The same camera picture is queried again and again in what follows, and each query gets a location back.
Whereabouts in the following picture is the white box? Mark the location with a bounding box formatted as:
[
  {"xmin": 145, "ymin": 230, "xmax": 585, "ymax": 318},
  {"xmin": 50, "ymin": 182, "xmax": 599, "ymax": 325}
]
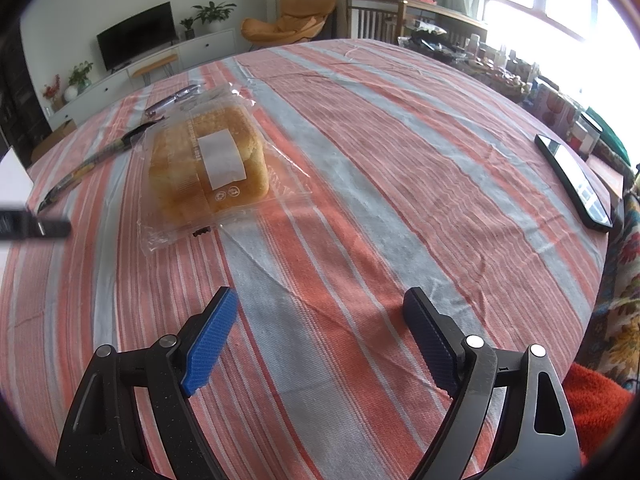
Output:
[{"xmin": 0, "ymin": 146, "xmax": 35, "ymax": 208}]

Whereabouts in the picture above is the floral printed cloth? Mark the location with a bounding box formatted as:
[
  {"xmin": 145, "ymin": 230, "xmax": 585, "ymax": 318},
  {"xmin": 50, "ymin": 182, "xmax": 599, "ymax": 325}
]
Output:
[{"xmin": 587, "ymin": 195, "xmax": 640, "ymax": 391}]

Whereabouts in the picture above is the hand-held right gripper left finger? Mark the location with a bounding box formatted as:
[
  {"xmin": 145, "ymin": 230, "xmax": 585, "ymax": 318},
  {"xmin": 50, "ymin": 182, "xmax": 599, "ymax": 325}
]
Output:
[{"xmin": 55, "ymin": 287, "xmax": 240, "ymax": 480}]

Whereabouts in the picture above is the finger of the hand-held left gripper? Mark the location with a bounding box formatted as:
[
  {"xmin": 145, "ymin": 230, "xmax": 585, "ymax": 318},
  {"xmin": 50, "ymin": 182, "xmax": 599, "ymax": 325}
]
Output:
[{"xmin": 0, "ymin": 205, "xmax": 72, "ymax": 241}]

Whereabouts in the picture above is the pink printed box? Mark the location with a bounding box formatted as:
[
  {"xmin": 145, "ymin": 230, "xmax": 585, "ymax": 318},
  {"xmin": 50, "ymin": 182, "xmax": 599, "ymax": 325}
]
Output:
[{"xmin": 535, "ymin": 80, "xmax": 576, "ymax": 131}]

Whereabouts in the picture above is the green candy packet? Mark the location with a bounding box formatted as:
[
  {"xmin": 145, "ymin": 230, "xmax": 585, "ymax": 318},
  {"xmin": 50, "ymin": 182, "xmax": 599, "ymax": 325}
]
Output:
[{"xmin": 39, "ymin": 142, "xmax": 126, "ymax": 213}]

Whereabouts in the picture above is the white television cabinet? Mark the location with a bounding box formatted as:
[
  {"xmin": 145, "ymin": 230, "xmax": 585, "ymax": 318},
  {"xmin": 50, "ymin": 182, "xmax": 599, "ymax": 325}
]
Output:
[{"xmin": 50, "ymin": 27, "xmax": 237, "ymax": 121}]

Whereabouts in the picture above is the wooden slatted chair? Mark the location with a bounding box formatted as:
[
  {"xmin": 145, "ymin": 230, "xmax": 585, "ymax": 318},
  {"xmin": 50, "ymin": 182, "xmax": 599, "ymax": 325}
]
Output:
[{"xmin": 346, "ymin": 0, "xmax": 488, "ymax": 53}]

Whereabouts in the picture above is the shiny silver snack wrapper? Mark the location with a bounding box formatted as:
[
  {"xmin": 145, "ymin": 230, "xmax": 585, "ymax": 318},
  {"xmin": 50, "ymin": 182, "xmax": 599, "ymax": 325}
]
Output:
[{"xmin": 144, "ymin": 85, "xmax": 202, "ymax": 116}]

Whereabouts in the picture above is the cluttered side table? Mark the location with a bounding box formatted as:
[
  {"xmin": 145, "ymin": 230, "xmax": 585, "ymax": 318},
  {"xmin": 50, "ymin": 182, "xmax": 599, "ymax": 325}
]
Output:
[{"xmin": 400, "ymin": 20, "xmax": 543, "ymax": 103}]

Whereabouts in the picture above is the bread loaf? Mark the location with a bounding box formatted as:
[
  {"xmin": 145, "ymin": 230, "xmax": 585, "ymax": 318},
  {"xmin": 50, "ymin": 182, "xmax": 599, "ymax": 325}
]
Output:
[{"xmin": 137, "ymin": 82, "xmax": 313, "ymax": 256}]

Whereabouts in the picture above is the black flat television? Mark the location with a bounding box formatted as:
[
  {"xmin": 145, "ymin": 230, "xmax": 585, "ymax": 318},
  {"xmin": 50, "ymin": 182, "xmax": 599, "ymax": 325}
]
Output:
[{"xmin": 96, "ymin": 1, "xmax": 177, "ymax": 72}]

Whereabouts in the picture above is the leafy green plant in vase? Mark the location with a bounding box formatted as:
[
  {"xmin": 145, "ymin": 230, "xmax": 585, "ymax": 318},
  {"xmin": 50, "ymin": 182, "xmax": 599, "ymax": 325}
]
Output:
[{"xmin": 67, "ymin": 61, "xmax": 94, "ymax": 92}]

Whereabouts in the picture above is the orange lounge chair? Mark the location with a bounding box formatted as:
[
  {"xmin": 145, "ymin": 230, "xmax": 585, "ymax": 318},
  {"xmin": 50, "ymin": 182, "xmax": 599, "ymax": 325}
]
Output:
[{"xmin": 241, "ymin": 0, "xmax": 337, "ymax": 51}]

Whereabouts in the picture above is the striped pink grey tablecloth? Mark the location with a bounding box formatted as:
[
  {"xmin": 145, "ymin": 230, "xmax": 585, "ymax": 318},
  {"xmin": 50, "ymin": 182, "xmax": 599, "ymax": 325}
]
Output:
[{"xmin": 0, "ymin": 39, "xmax": 608, "ymax": 480}]

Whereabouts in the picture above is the large green potted plant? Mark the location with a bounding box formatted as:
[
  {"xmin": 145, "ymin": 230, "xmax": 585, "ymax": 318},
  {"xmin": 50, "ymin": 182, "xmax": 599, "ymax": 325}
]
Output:
[{"xmin": 192, "ymin": 1, "xmax": 237, "ymax": 35}]

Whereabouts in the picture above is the red flower plant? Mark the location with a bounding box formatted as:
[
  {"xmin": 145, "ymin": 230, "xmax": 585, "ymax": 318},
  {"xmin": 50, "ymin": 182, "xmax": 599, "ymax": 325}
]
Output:
[{"xmin": 42, "ymin": 75, "xmax": 62, "ymax": 111}]

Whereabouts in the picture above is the black smartphone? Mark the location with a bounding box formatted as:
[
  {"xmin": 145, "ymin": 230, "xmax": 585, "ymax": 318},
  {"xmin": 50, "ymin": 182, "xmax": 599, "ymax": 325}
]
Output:
[{"xmin": 534, "ymin": 132, "xmax": 615, "ymax": 233}]

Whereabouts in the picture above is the wooden stool with metal legs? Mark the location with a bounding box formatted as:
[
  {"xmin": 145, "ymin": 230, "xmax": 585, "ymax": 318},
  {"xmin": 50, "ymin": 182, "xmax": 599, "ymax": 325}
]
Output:
[{"xmin": 131, "ymin": 54, "xmax": 180, "ymax": 86}]

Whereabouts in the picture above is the orange red cloth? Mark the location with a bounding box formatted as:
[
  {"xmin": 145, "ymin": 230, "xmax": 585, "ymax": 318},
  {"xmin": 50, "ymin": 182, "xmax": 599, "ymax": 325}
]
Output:
[{"xmin": 562, "ymin": 362, "xmax": 640, "ymax": 466}]

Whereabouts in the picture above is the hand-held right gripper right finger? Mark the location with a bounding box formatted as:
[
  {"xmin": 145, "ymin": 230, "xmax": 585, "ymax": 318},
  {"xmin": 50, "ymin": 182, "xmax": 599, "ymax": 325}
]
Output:
[{"xmin": 402, "ymin": 287, "xmax": 583, "ymax": 480}]

